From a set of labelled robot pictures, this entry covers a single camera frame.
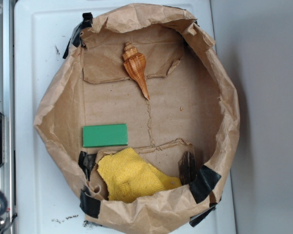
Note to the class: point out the green rectangular block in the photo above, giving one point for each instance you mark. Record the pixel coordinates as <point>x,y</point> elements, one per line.
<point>105,135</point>

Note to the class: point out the orange spiral conch shell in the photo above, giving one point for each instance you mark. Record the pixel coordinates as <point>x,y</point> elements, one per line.
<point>135,64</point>

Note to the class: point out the crumpled brown paper bin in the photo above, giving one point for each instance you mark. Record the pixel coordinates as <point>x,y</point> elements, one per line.
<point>193,107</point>

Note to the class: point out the dark brown wood piece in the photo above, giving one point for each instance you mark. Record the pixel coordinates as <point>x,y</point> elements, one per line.
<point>187,168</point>

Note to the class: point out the yellow woven cloth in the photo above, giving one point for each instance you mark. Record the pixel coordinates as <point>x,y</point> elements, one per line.
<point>129,177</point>

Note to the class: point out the aluminium frame rail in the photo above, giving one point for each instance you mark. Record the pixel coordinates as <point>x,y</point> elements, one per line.
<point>8,218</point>

